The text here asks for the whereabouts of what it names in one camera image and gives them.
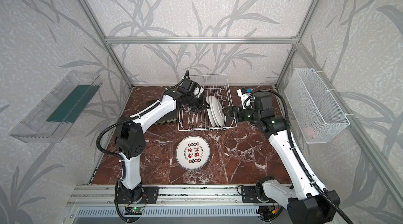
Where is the pink object in basket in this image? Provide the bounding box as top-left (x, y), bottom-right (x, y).
top-left (302, 126), bottom-right (317, 138)

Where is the clear plastic wall bin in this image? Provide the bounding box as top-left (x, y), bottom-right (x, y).
top-left (9, 70), bottom-right (102, 143)

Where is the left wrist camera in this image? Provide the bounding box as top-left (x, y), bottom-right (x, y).
top-left (193, 86), bottom-right (204, 98)

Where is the white wire dish rack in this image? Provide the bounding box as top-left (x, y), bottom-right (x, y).
top-left (177, 73), bottom-right (237, 132)

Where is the white round plate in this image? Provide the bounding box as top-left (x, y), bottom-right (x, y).
top-left (175, 135), bottom-right (211, 171)
top-left (216, 98), bottom-right (226, 127)
top-left (209, 96), bottom-right (221, 126)
top-left (206, 96), bottom-right (216, 128)

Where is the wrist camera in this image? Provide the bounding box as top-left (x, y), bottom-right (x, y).
top-left (193, 86), bottom-right (204, 98)
top-left (237, 87), bottom-right (253, 109)

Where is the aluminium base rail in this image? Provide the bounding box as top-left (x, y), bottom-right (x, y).
top-left (65, 184), bottom-right (331, 207)

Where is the white mesh wall basket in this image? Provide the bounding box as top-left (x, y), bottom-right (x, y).
top-left (284, 68), bottom-right (350, 144)

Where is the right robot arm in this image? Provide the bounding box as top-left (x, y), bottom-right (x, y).
top-left (222, 94), bottom-right (340, 224)

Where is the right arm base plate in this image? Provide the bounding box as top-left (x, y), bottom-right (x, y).
top-left (237, 185), bottom-right (277, 204)

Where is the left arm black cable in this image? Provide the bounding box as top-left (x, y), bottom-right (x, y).
top-left (96, 69), bottom-right (191, 224)

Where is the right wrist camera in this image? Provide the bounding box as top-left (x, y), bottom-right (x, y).
top-left (237, 87), bottom-right (253, 109)

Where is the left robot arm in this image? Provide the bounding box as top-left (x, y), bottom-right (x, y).
top-left (115, 77), bottom-right (209, 192)

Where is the green mat in bin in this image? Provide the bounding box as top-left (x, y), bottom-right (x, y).
top-left (46, 85), bottom-right (101, 123)

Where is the green led circuit board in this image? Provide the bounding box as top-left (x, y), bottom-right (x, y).
top-left (124, 205), bottom-right (145, 216)

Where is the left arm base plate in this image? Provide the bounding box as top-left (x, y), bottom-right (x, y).
top-left (114, 185), bottom-right (159, 204)

